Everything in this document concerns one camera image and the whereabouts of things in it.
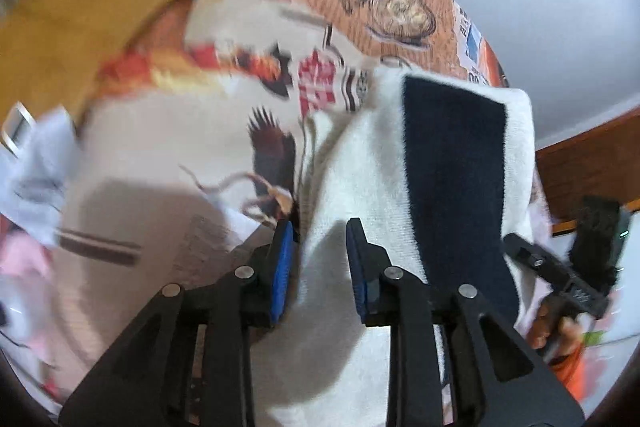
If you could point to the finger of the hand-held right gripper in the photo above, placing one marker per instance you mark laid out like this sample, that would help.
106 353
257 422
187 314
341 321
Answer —
537 259

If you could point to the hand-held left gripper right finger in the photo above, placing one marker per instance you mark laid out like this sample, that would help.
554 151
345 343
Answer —
358 272

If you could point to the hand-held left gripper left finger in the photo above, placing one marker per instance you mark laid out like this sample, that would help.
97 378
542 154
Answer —
282 272

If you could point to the white sweater with dark stripes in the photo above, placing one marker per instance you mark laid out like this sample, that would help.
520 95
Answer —
360 167

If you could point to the person's right forearm orange sleeve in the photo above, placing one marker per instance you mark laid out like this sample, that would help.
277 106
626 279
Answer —
572 374

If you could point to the person's right hand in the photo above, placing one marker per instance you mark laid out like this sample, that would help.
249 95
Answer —
565 332

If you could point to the brown wooden furniture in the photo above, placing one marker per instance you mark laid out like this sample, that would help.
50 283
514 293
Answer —
585 167

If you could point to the printed blanket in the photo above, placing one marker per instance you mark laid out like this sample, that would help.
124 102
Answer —
150 147

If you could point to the pink cloth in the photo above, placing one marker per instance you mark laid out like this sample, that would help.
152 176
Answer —
25 277

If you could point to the pale grey cloth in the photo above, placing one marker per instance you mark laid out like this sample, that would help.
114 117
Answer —
40 177

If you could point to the small white device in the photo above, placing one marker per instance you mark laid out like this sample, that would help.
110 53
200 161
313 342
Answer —
15 127

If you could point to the wooden folding table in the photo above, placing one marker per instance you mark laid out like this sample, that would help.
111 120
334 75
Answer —
80 7

